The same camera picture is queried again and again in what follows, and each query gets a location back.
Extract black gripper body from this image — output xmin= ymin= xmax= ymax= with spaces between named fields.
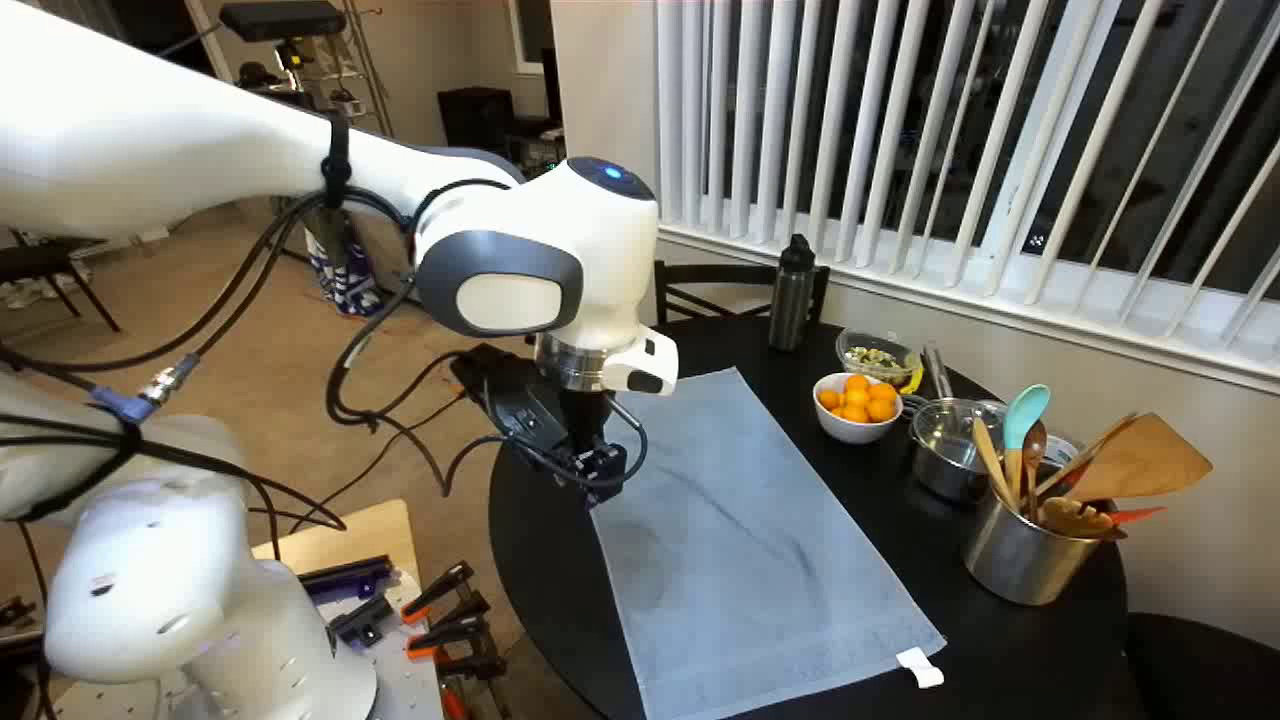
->
xmin=562 ymin=390 xmax=629 ymax=503

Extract light blue towel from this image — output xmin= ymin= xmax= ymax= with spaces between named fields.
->
xmin=594 ymin=366 xmax=948 ymax=720

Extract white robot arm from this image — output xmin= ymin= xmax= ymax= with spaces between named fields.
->
xmin=0 ymin=0 xmax=676 ymax=720

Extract round black table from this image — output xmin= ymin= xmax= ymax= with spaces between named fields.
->
xmin=487 ymin=314 xmax=1129 ymax=720

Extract black water bottle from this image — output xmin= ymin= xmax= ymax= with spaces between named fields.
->
xmin=769 ymin=237 xmax=815 ymax=352

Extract wooden board with tools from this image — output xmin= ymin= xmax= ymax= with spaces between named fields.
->
xmin=255 ymin=499 xmax=512 ymax=720

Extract white bowl of oranges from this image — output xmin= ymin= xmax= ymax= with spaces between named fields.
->
xmin=813 ymin=370 xmax=906 ymax=442

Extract glass bowl with food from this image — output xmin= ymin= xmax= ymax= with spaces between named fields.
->
xmin=838 ymin=331 xmax=926 ymax=394

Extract small steel pot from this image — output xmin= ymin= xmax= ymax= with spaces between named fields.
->
xmin=910 ymin=349 xmax=1003 ymax=503

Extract steel utensil holder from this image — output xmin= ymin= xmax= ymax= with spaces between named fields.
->
xmin=960 ymin=480 xmax=1098 ymax=607

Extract teal silicone spatula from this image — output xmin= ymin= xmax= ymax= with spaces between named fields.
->
xmin=1000 ymin=385 xmax=1053 ymax=453

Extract wooden spatula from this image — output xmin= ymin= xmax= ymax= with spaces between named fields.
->
xmin=1035 ymin=413 xmax=1213 ymax=499

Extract white vertical blinds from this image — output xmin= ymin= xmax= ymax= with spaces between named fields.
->
xmin=658 ymin=0 xmax=1280 ymax=387

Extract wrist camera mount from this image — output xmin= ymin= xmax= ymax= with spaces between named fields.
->
xmin=452 ymin=344 xmax=569 ymax=453

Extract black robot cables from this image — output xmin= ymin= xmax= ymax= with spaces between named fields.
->
xmin=0 ymin=113 xmax=652 ymax=532

